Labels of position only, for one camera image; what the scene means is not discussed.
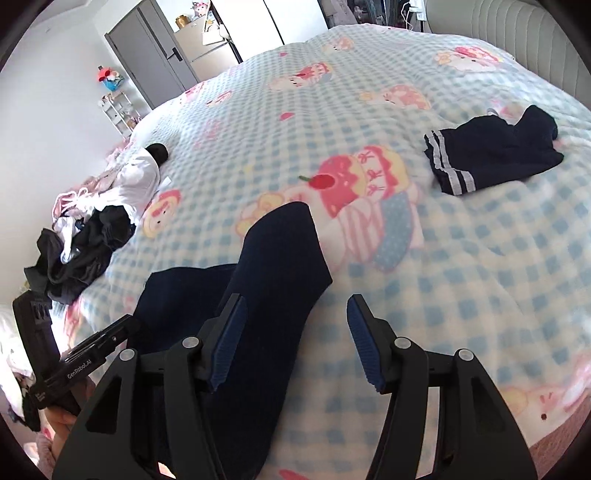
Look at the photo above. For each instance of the grey door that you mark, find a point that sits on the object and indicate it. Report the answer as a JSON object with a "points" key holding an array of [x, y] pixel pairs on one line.
{"points": [[147, 55]]}

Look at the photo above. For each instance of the navy garment with white stripes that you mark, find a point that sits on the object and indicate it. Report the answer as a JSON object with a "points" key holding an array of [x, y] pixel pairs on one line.
{"points": [[485, 152]]}

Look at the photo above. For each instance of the blue checked printed blanket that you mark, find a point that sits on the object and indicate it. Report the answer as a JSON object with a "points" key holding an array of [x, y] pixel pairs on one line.
{"points": [[415, 277]]}

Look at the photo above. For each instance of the pile of black clothes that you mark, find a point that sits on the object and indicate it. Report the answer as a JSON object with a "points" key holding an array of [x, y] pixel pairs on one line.
{"points": [[83, 254]]}

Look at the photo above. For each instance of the dark navy garment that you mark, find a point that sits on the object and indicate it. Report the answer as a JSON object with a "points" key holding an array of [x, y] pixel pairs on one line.
{"points": [[277, 277]]}

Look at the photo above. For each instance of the gold pot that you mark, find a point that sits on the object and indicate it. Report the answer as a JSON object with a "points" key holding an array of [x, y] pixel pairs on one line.
{"points": [[182, 21]]}

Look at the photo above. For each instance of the beige padded headboard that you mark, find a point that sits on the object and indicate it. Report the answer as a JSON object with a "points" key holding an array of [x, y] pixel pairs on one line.
{"points": [[517, 32]]}

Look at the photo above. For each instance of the white shelf rack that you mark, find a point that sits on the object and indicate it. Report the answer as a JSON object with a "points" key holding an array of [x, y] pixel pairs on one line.
{"points": [[117, 113]]}

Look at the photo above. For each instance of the white wardrobe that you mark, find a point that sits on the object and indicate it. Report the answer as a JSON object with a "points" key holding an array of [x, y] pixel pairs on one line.
{"points": [[258, 21]]}

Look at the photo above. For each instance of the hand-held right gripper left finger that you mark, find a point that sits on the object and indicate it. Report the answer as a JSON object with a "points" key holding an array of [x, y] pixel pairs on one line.
{"points": [[227, 344]]}

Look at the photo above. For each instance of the white power strip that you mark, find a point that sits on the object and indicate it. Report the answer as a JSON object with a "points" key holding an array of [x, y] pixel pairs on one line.
{"points": [[414, 9]]}

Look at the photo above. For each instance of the red and blue plush toy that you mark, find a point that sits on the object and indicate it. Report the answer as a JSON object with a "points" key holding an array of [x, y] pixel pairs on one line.
{"points": [[110, 77]]}

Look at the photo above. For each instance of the silver refrigerator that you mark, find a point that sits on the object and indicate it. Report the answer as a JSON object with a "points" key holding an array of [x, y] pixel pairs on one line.
{"points": [[207, 50]]}

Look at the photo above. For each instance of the pink plush toy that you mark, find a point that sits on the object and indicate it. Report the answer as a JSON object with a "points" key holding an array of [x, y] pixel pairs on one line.
{"points": [[201, 8]]}

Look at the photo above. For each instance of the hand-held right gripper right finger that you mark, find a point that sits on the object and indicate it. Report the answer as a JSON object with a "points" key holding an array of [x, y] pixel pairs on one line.
{"points": [[364, 346]]}

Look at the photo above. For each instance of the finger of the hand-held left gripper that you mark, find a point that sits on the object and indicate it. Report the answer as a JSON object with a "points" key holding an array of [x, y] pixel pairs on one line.
{"points": [[117, 330]]}

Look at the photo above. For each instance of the person's left hand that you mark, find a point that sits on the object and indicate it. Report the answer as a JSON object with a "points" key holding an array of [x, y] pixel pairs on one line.
{"points": [[60, 422]]}

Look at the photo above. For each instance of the black round cloth item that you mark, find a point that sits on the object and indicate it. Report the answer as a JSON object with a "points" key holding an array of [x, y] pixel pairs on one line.
{"points": [[158, 152]]}

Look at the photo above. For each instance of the pink garment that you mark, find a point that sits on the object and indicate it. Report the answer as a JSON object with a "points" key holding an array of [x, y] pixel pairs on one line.
{"points": [[76, 198]]}

